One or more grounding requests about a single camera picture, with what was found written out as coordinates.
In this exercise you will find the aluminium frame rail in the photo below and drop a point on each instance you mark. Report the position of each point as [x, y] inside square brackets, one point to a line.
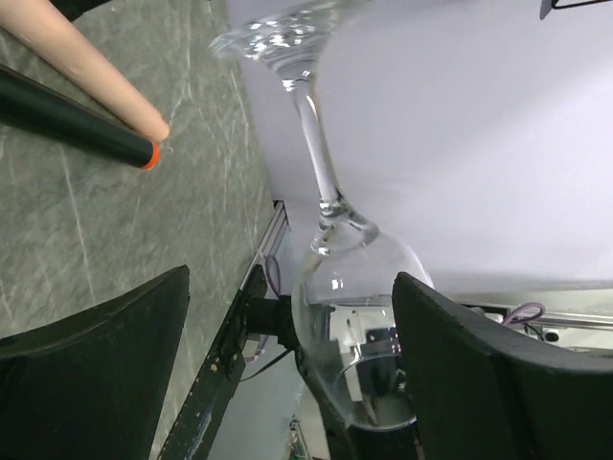
[271, 241]

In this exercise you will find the clear wine glass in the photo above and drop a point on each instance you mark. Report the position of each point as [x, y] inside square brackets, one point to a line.
[342, 297]

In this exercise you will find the black microphone orange end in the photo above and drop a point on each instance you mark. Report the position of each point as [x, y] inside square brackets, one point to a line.
[40, 110]

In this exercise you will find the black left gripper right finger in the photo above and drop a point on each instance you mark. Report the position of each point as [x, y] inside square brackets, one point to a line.
[484, 391]

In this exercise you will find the pink microphone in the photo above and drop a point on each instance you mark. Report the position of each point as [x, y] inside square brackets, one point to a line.
[40, 26]

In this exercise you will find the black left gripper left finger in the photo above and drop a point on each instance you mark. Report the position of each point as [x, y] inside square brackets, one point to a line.
[92, 385]

